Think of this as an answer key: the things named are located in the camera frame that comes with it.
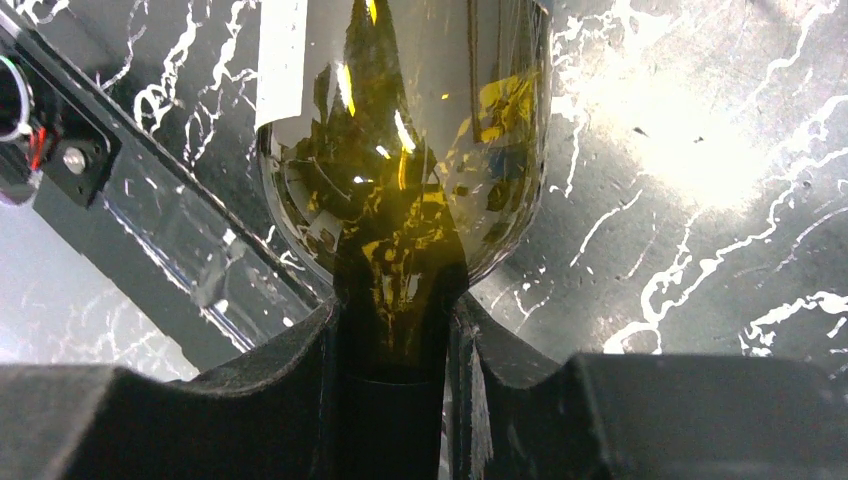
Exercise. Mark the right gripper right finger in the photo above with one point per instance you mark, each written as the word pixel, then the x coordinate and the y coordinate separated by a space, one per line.
pixel 516 414

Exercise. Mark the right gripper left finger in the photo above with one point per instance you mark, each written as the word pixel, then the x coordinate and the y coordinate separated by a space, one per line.
pixel 265 415

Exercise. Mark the dark green wine bottle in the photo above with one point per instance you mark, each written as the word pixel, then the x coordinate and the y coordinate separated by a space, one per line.
pixel 401 149

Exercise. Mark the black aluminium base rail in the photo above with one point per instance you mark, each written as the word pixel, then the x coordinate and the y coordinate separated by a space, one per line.
pixel 133 208

